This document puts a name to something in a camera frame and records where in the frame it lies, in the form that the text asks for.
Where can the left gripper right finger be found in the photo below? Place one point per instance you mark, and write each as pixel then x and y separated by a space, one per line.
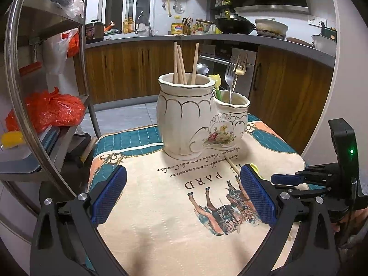
pixel 314 250

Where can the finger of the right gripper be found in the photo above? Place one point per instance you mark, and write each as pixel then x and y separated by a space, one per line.
pixel 287 180
pixel 320 171

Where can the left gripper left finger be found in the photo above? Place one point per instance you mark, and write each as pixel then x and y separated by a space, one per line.
pixel 66 240

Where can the yellow plastic utensil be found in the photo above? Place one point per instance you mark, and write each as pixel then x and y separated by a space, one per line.
pixel 255 170

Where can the wooden chopstick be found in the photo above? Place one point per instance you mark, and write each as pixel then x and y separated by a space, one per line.
pixel 195 61
pixel 175 69
pixel 181 69
pixel 234 167

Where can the silver steel fork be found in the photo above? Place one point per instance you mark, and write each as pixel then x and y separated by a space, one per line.
pixel 229 77

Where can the green handled utensil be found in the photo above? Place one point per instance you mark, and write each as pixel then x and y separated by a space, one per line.
pixel 217 79

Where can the silver flower spoon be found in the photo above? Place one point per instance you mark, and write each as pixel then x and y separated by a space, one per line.
pixel 202 69

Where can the kitchen faucet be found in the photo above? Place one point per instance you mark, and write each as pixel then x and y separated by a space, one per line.
pixel 143 27

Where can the person right hand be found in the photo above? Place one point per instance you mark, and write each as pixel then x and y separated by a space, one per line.
pixel 351 229

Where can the wooden base cabinets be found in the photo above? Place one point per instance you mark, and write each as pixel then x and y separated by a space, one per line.
pixel 288 91

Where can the printed horse table mat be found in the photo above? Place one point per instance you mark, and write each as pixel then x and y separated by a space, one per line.
pixel 186 217

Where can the white ceramic double utensil holder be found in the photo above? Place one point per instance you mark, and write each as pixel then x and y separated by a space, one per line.
pixel 191 119

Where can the white bowl on counter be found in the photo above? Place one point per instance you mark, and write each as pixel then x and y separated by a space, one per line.
pixel 325 45

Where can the red plastic bag lower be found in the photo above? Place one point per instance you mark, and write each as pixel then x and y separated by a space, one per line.
pixel 52 109

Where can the green box on counter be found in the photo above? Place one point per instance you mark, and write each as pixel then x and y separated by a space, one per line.
pixel 330 33

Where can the built-in steel oven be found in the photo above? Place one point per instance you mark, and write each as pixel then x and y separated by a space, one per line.
pixel 216 54

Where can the steel shelving rack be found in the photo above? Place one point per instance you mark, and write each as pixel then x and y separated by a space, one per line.
pixel 38 157

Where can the white ceramic pot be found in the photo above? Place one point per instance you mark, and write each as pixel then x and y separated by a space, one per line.
pixel 271 28

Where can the black wok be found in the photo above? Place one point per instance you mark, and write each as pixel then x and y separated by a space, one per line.
pixel 231 23

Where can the white plastic bag hanging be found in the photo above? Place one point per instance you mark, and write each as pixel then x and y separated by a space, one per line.
pixel 55 50

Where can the yellow tin can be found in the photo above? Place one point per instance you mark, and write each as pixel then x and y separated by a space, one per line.
pixel 176 28

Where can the red plastic bag hanging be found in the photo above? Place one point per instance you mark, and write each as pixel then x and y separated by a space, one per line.
pixel 73 44

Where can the dark rice cooker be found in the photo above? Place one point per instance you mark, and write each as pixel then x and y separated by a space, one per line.
pixel 94 31

